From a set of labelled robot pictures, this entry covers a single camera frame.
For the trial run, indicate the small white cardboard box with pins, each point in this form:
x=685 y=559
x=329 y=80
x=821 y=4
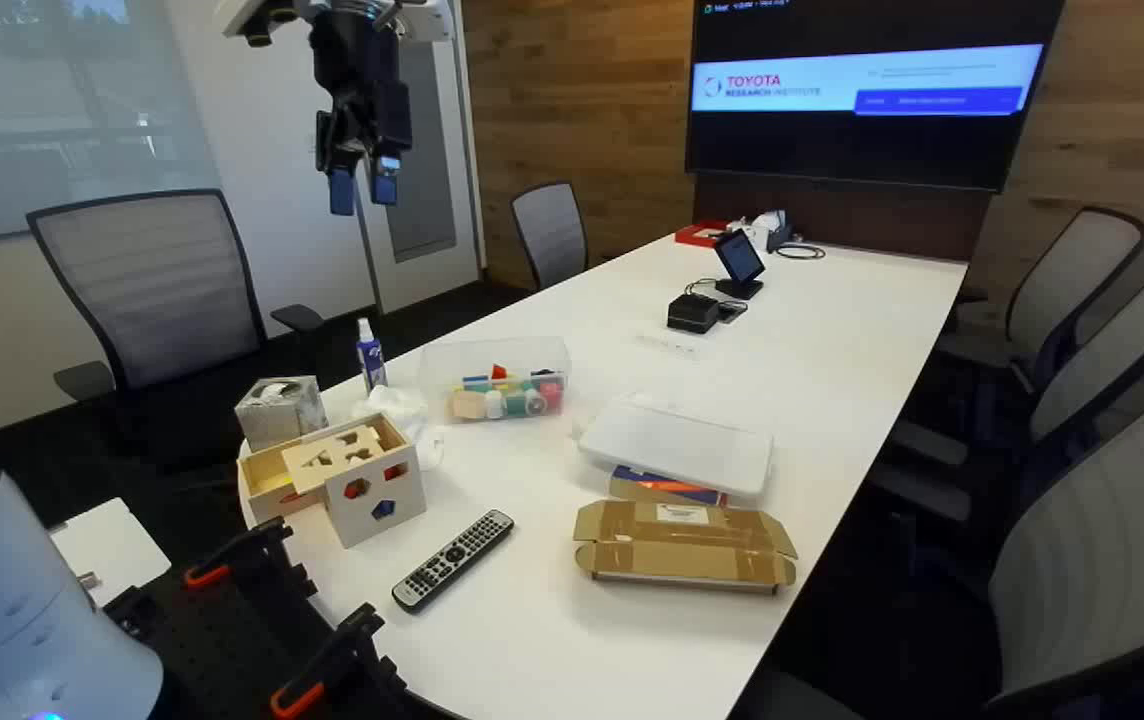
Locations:
x=277 y=411

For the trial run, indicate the white paper sheet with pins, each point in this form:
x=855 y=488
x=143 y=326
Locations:
x=110 y=544

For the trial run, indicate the brown cardboard box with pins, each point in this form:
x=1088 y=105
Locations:
x=685 y=544

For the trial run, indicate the colourful flat box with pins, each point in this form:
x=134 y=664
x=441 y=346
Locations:
x=664 y=487

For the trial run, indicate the black robot mounting stand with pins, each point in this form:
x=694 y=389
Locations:
x=225 y=641

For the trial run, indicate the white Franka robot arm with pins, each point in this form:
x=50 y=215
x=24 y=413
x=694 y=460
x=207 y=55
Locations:
x=14 y=602

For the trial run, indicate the small black box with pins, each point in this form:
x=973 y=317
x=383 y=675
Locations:
x=694 y=312

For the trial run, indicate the red tray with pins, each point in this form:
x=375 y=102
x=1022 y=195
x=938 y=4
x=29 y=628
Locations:
x=703 y=232

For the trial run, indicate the wall whiteboard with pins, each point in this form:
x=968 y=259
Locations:
x=57 y=112

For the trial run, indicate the green toy block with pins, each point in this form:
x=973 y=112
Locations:
x=477 y=382

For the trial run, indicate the white crumpled cloth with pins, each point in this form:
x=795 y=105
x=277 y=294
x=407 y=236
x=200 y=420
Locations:
x=396 y=416

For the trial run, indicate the wooden shape sorter box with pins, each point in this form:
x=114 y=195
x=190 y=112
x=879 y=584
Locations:
x=375 y=499

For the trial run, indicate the black tablet on stand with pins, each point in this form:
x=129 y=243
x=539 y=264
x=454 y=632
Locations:
x=737 y=261

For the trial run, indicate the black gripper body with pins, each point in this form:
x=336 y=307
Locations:
x=360 y=84

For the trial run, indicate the blue spray bottle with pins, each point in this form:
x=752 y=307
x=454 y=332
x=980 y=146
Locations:
x=370 y=359

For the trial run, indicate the clear plastic container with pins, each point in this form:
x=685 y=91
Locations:
x=497 y=386

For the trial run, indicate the white toy cylinder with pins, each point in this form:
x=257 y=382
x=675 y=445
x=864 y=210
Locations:
x=497 y=400

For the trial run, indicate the black remote control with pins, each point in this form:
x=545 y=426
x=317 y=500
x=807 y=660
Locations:
x=454 y=562

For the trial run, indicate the white door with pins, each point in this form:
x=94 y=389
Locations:
x=433 y=162

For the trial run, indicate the wall mounted tv screen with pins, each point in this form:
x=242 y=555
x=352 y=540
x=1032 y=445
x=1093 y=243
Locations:
x=864 y=84

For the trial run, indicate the red toy block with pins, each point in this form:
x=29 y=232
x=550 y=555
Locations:
x=550 y=392

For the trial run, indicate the tan wooden toy block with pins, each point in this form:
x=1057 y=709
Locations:
x=466 y=407

